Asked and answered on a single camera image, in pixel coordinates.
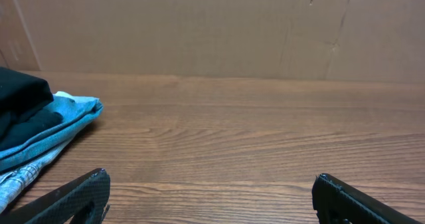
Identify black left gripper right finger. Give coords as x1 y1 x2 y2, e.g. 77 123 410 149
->
311 173 420 224

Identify plaid white folded garment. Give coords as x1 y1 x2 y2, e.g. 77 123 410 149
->
0 140 71 212

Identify dark navy folded garment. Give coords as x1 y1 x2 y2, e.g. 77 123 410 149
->
1 109 63 151

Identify black folded garment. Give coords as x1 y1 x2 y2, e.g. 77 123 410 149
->
1 67 53 122

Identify light blue folded garment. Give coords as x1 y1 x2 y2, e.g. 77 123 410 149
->
1 91 103 172

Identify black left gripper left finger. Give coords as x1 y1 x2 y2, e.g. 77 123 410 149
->
1 168 110 224

